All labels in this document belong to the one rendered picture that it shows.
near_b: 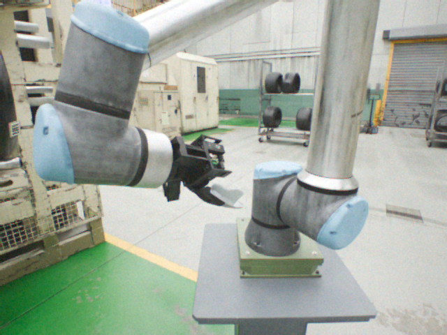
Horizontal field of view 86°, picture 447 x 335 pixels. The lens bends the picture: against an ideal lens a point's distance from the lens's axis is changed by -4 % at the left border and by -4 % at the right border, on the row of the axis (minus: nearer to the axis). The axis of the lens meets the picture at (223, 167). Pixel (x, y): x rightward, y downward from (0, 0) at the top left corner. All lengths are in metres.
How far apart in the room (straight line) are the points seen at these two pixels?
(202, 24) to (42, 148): 0.35
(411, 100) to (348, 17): 10.98
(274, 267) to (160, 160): 0.58
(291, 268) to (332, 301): 0.14
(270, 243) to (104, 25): 0.69
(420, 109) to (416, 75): 1.21
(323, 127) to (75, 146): 0.49
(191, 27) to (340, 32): 0.30
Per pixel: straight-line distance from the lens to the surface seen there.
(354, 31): 0.62
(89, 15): 0.34
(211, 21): 0.55
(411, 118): 11.61
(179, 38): 0.51
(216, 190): 0.48
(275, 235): 0.81
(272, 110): 6.17
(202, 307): 0.77
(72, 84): 0.33
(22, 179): 1.26
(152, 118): 5.66
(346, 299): 0.86
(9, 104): 1.15
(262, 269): 0.84
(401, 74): 11.55
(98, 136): 0.32
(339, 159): 0.62
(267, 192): 0.74
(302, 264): 0.86
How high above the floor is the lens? 1.16
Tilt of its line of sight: 16 degrees down
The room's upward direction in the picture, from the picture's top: straight up
